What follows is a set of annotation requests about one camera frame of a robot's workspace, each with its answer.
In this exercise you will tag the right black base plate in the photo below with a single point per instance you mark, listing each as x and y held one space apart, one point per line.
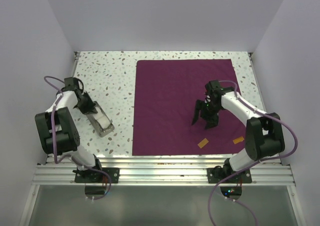
228 177

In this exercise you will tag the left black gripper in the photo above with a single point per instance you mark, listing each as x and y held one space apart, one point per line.
90 108

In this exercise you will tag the aluminium rail frame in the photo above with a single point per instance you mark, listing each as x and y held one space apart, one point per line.
155 190

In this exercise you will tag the purple cloth mat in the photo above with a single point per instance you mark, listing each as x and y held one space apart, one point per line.
165 95

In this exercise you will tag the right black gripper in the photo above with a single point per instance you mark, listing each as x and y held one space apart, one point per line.
212 120

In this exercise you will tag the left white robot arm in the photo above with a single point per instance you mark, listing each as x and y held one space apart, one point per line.
57 131

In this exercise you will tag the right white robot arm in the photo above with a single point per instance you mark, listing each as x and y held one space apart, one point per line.
263 131

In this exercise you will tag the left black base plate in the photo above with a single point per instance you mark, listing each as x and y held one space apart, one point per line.
111 174

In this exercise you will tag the metal instrument tray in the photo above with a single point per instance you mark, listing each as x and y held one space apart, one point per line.
101 132

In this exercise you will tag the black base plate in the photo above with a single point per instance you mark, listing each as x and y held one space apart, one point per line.
111 174
228 177

